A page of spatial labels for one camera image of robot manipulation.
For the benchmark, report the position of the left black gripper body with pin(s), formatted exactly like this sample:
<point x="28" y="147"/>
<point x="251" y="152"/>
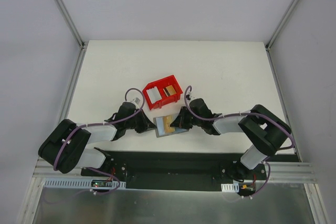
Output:
<point x="141" y="123"/>

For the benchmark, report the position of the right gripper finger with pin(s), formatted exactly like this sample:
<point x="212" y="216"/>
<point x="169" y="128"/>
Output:
<point x="183" y="113"/>
<point x="178" y="123"/>

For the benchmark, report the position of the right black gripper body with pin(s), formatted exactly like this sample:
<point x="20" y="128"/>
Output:
<point x="184" y="118"/>

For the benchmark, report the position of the grey leather card holder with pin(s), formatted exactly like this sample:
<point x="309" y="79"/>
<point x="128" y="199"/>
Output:
<point x="163" y="127"/>

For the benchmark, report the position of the gold credit card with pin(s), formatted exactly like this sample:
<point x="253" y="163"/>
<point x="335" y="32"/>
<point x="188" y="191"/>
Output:
<point x="167" y="120"/>
<point x="169" y="91"/>

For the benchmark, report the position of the red plastic bin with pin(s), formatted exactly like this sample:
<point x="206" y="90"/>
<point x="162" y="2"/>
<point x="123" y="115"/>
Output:
<point x="155" y="96"/>

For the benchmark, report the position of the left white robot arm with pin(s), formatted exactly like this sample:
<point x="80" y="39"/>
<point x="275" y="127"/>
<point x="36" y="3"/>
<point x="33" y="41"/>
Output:
<point x="67" y="146"/>

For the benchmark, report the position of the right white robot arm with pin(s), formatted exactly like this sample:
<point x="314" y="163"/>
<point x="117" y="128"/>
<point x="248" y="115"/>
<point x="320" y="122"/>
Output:
<point x="265" y="130"/>

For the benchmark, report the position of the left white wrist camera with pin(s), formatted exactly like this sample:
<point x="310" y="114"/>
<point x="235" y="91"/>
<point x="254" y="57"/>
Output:
<point x="136" y="100"/>

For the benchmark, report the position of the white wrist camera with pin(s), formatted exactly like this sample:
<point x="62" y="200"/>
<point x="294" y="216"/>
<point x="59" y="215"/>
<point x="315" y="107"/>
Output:
<point x="189" y="96"/>
<point x="136" y="100"/>

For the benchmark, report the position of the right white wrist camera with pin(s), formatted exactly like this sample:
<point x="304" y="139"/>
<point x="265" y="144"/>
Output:
<point x="189" y="96"/>

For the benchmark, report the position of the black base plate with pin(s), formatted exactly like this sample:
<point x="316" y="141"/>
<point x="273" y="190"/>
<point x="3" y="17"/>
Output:
<point x="168" y="171"/>

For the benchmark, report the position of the right white cable duct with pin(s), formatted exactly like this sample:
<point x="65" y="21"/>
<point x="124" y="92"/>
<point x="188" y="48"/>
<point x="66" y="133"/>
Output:
<point x="230" y="188"/>

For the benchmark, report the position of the white cable duct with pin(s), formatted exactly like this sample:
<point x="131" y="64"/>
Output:
<point x="230" y="188"/>
<point x="72" y="183"/>

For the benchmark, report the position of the left white cable duct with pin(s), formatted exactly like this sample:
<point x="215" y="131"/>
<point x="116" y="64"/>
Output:
<point x="72" y="183"/>

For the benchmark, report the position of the aluminium front rail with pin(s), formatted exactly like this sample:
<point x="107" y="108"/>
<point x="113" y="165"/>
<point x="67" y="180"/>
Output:
<point x="281" y="172"/>

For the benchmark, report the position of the left aluminium frame post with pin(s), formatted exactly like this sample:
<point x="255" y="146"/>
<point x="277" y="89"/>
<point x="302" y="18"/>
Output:
<point x="70" y="23"/>

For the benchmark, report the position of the aluminium frame post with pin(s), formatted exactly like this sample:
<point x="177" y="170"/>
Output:
<point x="284" y="19"/>
<point x="70" y="23"/>

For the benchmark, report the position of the right aluminium frame post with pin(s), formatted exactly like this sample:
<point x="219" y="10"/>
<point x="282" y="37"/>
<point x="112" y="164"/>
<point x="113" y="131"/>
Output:
<point x="284" y="19"/>

